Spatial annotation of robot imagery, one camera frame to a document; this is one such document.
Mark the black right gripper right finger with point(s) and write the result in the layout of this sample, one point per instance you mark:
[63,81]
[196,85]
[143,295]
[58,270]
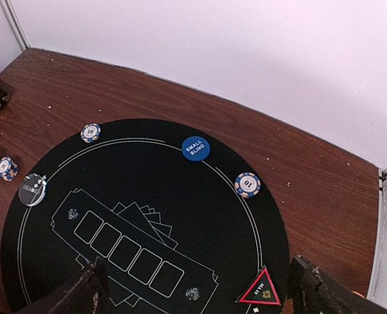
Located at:
[314,291]

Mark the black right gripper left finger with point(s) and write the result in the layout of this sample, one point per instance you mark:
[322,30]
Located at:
[85,292]

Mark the red triangular all-in marker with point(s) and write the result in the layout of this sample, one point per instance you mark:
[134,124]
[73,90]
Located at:
[260,291]

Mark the clear acrylic dealer button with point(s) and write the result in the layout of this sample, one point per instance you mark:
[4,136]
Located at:
[32,189]

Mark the blue cream 10 chip stack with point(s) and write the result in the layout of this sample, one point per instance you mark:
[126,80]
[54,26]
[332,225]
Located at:
[8,169]

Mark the blue small blind button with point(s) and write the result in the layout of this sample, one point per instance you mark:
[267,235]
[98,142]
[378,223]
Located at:
[195,148]

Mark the round black poker mat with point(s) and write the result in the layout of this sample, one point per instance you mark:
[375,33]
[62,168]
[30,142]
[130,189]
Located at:
[174,234]

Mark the aluminium frame post right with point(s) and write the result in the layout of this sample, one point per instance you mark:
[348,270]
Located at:
[384,229]

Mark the aluminium frame post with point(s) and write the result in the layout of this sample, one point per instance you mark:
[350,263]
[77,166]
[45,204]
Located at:
[384,229]
[15,24]

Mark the aluminium frame post left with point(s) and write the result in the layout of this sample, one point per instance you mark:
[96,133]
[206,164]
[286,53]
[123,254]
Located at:
[15,24]

